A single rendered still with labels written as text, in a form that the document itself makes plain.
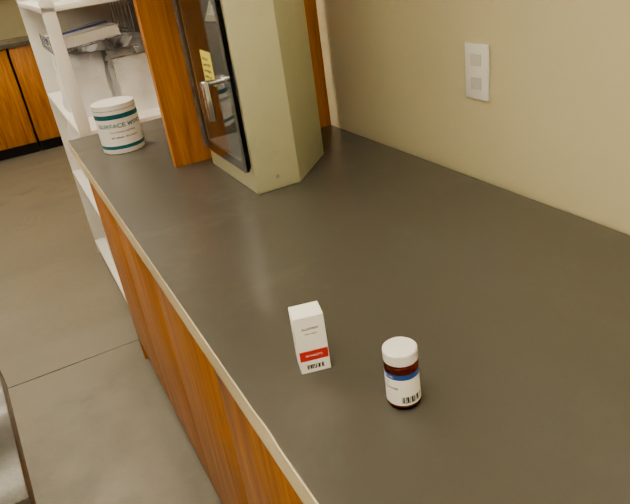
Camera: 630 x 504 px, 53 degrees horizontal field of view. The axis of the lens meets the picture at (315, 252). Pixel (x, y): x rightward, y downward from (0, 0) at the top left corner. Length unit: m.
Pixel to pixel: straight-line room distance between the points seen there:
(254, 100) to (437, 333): 0.73
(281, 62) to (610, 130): 0.68
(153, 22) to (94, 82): 1.04
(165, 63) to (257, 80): 0.38
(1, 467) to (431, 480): 0.51
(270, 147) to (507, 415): 0.88
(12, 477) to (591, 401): 0.68
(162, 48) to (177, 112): 0.17
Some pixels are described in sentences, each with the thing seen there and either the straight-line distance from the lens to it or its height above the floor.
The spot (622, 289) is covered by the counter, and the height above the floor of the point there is 0.94.
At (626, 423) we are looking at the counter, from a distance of 0.78.
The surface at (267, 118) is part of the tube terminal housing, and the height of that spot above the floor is 1.11.
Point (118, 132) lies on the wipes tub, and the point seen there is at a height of 1.01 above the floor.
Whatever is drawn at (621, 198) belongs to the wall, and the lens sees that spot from 1.20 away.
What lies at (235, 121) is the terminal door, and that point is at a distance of 1.43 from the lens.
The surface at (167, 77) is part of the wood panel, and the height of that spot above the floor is 1.18.
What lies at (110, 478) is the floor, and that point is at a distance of 2.23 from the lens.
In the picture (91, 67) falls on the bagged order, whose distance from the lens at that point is 2.73.
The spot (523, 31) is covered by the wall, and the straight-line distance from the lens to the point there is 1.28.
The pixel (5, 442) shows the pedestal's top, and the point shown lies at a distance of 0.91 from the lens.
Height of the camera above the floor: 1.45
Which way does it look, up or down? 27 degrees down
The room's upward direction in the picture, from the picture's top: 9 degrees counter-clockwise
